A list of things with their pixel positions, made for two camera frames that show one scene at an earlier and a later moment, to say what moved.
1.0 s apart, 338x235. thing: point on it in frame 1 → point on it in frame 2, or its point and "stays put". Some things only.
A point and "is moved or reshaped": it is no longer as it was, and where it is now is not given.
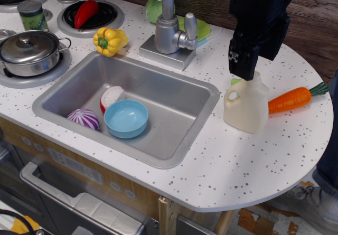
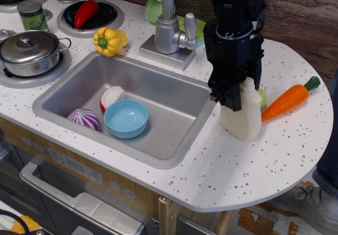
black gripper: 261,9 → 229,56
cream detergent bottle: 245,105 is moved or reshaped
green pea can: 32,15 stays put
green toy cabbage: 153,9 stays put
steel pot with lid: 31,53 stays put
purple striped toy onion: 85,117 stays put
